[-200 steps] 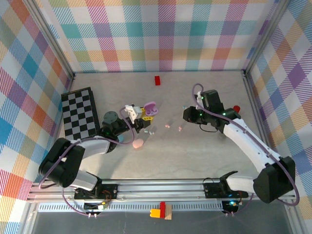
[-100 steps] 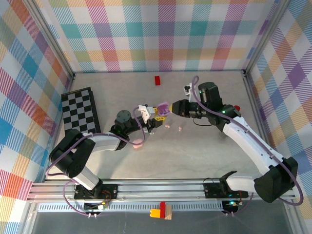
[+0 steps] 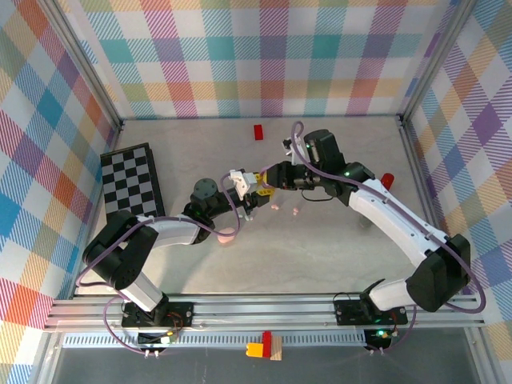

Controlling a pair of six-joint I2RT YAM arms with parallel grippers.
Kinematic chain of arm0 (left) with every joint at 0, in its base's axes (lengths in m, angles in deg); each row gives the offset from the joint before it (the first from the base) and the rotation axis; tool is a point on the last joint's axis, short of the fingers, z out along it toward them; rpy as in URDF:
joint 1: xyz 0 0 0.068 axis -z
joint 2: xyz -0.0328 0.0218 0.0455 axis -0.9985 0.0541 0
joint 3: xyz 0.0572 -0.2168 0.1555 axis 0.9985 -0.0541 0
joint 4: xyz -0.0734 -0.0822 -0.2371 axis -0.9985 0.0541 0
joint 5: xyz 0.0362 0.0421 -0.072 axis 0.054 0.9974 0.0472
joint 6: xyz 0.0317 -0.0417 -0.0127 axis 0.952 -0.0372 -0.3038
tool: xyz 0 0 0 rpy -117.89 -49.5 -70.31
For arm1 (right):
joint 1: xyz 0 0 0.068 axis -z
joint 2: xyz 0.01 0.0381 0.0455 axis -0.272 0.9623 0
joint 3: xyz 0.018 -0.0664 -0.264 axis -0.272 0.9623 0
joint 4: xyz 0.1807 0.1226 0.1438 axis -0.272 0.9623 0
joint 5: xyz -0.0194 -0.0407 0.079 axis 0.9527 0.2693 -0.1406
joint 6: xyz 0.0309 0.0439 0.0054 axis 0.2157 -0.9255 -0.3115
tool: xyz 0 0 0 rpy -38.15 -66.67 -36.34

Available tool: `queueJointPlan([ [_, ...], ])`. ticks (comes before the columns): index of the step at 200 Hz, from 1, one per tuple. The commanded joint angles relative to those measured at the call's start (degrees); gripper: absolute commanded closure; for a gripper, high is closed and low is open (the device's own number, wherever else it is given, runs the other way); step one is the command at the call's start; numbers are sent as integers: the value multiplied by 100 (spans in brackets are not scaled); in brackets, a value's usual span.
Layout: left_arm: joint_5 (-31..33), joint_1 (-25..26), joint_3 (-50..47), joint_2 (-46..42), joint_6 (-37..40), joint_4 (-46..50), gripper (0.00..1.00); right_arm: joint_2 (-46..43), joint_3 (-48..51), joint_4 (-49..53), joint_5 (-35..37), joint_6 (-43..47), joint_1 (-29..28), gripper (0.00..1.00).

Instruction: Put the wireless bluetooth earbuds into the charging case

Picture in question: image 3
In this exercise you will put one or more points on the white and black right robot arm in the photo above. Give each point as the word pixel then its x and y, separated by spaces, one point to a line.
pixel 384 216

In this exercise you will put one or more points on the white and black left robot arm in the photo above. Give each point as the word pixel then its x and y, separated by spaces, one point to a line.
pixel 120 260

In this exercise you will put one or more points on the red toy brick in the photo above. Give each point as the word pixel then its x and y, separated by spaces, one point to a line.
pixel 266 344
pixel 258 132

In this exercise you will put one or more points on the red cylinder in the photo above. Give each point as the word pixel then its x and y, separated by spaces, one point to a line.
pixel 388 180

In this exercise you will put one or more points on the black and white chessboard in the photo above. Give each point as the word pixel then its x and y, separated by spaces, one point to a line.
pixel 124 180

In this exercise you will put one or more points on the small electronics board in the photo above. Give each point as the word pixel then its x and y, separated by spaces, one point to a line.
pixel 378 338
pixel 156 339

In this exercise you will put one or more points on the yellow toy brick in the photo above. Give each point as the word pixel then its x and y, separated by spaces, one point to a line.
pixel 254 350

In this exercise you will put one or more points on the wooden block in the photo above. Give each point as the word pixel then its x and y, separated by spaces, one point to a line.
pixel 276 352

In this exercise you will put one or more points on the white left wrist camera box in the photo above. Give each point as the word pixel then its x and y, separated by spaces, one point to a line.
pixel 244 182

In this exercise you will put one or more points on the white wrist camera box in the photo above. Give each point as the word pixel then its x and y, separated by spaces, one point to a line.
pixel 244 182
pixel 290 152

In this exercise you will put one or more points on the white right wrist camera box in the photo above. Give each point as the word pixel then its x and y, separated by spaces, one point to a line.
pixel 290 152

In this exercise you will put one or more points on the aluminium side rail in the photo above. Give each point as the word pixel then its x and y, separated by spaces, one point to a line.
pixel 420 188

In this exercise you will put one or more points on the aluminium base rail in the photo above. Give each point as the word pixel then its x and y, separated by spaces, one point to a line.
pixel 260 310

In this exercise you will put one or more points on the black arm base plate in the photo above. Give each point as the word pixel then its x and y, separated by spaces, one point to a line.
pixel 180 314
pixel 348 312

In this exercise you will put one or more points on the aluminium frame post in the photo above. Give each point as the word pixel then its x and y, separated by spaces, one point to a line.
pixel 438 64
pixel 84 68

